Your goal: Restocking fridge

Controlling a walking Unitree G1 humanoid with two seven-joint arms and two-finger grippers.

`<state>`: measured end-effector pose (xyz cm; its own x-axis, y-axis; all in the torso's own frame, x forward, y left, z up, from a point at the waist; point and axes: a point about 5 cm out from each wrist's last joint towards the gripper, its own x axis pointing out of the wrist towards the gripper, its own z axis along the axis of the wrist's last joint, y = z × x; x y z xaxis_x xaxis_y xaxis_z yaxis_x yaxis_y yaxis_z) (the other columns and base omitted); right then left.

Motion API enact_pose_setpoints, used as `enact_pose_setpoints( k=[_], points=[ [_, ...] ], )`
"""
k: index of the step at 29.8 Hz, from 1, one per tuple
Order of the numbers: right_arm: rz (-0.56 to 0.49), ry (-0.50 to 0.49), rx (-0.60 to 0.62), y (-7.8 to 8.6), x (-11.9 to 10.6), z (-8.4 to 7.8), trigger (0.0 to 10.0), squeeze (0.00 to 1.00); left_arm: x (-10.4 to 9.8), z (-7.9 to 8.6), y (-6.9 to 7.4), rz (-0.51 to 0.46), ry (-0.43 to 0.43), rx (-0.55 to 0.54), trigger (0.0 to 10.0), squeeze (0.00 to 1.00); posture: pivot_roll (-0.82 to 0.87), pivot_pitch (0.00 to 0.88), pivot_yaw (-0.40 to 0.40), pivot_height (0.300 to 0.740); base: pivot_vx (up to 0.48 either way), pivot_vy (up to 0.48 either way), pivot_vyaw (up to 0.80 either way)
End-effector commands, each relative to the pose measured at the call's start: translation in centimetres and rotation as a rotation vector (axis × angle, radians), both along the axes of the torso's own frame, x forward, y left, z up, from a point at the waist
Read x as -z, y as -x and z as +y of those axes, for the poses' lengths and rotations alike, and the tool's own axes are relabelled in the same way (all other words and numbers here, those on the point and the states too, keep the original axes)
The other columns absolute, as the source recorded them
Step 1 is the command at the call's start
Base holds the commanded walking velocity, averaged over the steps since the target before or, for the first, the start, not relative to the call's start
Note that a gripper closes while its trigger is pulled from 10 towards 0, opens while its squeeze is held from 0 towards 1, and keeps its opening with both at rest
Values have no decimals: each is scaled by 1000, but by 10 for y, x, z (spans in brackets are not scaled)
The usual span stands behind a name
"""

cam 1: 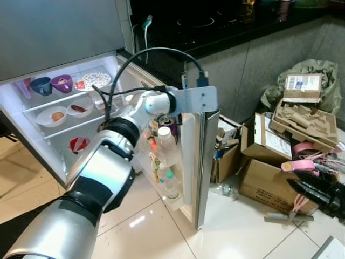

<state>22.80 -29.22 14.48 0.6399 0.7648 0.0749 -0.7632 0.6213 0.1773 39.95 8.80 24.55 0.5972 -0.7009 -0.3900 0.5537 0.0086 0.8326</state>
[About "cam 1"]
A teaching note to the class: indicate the round orange food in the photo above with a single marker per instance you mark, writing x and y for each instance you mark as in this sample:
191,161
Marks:
57,116

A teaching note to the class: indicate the silver fridge door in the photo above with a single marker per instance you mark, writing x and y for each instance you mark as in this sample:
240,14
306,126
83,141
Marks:
207,172

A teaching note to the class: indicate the small white bowl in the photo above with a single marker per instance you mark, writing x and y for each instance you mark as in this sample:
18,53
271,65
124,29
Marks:
43,121

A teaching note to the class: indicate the large plain cardboard box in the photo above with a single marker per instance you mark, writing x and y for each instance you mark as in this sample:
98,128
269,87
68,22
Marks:
267,189

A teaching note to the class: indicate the patterned round plate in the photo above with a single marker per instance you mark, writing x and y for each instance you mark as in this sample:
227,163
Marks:
97,81

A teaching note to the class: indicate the clear plastic bottle green label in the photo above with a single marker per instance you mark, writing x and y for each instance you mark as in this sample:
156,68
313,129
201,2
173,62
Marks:
223,191

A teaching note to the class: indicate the silver freezer door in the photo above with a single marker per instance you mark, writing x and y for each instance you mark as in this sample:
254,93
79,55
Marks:
59,32

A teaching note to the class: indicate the clear bottle white cap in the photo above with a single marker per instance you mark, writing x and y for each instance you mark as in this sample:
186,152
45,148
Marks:
167,148

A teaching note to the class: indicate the white rectangular container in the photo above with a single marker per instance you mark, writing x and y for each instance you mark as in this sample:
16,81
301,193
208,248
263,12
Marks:
99,100

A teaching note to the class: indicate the small clear plastic bottle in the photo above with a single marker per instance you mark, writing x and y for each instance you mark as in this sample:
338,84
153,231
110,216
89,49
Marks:
171,186

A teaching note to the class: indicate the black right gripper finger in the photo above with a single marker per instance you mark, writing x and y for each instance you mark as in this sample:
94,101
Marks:
318,182
312,198

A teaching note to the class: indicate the small cardboard box white label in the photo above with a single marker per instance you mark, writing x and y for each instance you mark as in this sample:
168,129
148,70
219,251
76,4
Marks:
302,89

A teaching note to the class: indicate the small red packet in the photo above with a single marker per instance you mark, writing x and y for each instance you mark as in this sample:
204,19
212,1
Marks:
81,85

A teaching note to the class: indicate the dark blue cup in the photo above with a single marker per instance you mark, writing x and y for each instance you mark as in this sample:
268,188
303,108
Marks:
41,87

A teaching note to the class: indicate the pink tape roll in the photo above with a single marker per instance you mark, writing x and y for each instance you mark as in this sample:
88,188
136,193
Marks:
297,148

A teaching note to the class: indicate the reddish brown sausage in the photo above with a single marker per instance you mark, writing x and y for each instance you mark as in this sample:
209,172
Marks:
79,108

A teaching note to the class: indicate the purple plastic bowl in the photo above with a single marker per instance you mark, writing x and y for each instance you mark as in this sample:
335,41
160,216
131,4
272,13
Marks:
62,85

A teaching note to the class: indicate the pale pink plastic utensil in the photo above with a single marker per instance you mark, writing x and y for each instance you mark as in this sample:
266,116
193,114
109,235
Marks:
25,87

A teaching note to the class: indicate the glass fridge shelf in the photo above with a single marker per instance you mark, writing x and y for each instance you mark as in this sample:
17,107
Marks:
59,101
70,128

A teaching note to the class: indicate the white flat box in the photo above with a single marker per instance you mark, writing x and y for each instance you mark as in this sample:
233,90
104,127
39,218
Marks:
331,249

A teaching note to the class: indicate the black induction cooktop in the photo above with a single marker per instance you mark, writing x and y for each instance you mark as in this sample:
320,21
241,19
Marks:
215,21

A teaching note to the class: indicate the open cardboard box white label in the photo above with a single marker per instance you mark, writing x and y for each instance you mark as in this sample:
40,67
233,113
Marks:
269,143

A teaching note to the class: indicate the grey green plastic bag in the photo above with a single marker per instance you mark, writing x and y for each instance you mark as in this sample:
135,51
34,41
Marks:
323,73

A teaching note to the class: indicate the white oval dish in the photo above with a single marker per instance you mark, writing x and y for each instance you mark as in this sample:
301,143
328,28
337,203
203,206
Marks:
81,113

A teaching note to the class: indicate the grey tube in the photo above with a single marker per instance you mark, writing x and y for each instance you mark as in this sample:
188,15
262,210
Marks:
277,217

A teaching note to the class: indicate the moulded brown pulp tray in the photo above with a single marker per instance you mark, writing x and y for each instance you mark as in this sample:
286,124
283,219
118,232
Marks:
304,127

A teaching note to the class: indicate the red and white bowl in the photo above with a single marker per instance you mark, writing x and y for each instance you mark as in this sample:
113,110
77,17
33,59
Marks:
79,145

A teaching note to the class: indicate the silver fridge body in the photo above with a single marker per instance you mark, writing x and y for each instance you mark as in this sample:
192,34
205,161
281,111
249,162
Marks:
48,145

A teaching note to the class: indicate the grey kitchen counter black top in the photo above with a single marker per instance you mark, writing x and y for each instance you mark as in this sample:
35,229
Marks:
242,75

